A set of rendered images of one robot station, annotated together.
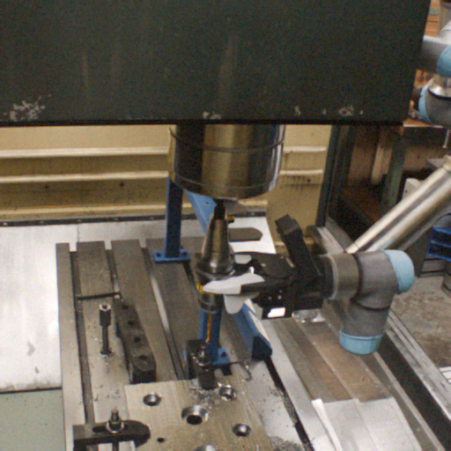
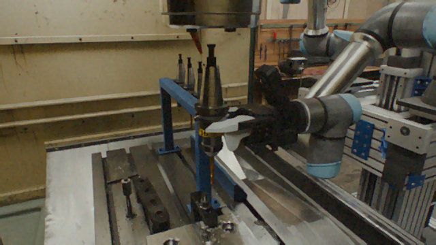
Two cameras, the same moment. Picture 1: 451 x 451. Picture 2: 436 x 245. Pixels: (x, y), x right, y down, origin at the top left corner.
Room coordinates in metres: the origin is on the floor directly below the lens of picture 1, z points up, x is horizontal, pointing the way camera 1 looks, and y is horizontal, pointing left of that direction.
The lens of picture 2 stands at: (0.34, 0.06, 1.46)
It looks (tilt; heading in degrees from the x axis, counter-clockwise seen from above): 21 degrees down; 354
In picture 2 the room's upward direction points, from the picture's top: straight up
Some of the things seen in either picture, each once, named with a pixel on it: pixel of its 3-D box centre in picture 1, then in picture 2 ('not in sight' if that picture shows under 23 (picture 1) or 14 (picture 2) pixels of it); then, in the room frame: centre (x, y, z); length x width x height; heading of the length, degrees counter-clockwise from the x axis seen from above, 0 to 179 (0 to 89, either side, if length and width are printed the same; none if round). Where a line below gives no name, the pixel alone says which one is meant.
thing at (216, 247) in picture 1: (217, 236); (211, 85); (0.83, 0.01, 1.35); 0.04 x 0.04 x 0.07
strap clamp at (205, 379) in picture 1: (200, 373); (204, 216); (0.96, 0.02, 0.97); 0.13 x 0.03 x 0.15; 17
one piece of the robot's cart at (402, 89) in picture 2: not in sight; (380, 160); (1.51, -0.88, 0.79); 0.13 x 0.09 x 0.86; 18
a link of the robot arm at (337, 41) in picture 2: not in sight; (343, 44); (1.72, -0.72, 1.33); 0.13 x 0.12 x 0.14; 53
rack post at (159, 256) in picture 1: (173, 210); (167, 120); (1.51, 0.14, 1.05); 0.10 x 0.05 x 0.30; 107
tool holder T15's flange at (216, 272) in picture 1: (215, 262); (212, 110); (0.83, 0.01, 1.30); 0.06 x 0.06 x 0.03
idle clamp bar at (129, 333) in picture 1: (133, 343); (150, 204); (1.08, 0.17, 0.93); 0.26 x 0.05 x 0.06; 22
